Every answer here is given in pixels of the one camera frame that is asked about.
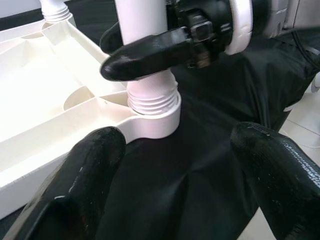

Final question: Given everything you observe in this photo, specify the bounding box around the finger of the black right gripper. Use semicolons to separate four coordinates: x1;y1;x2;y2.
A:
100;26;193;81
99;21;123;55

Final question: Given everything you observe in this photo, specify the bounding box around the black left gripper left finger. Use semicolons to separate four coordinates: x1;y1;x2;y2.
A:
7;126;127;240

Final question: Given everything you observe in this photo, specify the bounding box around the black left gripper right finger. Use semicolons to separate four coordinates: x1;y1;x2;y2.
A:
231;121;320;240

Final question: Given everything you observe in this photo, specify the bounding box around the white tapered plastic leg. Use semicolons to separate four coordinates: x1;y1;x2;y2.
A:
38;0;71;23
113;0;181;116

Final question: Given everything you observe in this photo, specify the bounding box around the white plastic children table top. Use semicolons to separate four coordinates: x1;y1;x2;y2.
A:
0;13;182;218

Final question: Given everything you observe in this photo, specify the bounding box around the black table cloth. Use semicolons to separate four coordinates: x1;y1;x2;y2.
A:
0;0;320;240

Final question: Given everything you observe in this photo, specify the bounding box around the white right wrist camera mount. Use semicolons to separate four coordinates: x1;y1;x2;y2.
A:
224;0;254;56

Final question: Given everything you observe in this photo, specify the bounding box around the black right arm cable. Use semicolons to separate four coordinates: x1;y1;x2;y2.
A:
291;28;320;73

